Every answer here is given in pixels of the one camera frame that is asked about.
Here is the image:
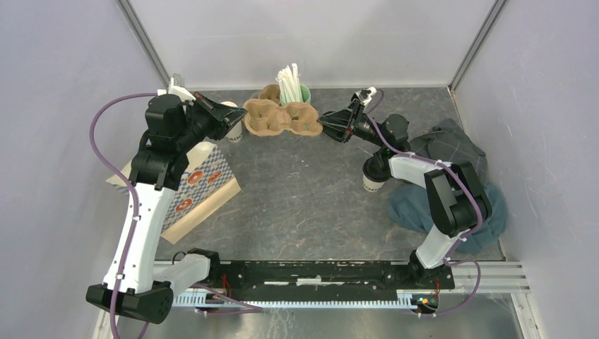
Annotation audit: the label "aluminium frame rail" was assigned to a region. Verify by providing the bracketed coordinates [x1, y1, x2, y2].
[91, 260, 535, 339]

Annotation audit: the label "brown cardboard cup carrier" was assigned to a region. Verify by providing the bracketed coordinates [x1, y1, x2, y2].
[258, 84, 280, 105]

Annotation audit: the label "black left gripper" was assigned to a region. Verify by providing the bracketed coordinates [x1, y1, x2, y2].
[176, 92, 249, 152]

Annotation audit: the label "checkered paper takeout bag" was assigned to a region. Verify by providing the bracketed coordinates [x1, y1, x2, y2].
[106, 142, 242, 245]

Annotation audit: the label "white paper-wrapped straws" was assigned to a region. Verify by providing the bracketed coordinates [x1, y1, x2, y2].
[275, 63, 304, 105]

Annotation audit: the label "grey checked cloth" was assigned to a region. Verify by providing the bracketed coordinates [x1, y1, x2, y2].
[409, 118, 489, 185]

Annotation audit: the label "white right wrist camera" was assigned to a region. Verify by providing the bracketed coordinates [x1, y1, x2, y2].
[352, 87, 377, 107]

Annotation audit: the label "green straw holder cup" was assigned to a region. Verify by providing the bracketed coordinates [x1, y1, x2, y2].
[280, 84, 311, 106]

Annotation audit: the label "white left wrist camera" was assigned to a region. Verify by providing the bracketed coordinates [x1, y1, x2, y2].
[157, 73, 196, 102]

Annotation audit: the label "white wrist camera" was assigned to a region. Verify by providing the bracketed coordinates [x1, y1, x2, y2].
[352, 87, 377, 107]
[157, 73, 196, 102]

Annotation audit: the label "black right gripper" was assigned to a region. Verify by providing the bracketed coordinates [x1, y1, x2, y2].
[314, 99, 386, 148]

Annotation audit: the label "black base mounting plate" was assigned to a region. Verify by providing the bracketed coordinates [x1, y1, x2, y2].
[202, 261, 456, 302]

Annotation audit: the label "teal blue cloth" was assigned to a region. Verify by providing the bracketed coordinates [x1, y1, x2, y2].
[387, 184, 508, 254]

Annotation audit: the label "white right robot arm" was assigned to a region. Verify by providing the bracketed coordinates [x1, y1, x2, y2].
[318, 99, 492, 288]

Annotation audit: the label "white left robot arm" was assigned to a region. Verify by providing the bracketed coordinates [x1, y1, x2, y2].
[85, 94, 246, 324]

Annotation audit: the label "stack of white paper cups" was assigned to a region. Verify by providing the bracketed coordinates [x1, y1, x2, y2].
[221, 101, 243, 143]

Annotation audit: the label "brown cup carrier tray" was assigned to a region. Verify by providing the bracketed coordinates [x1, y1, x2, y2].
[242, 99, 324, 137]

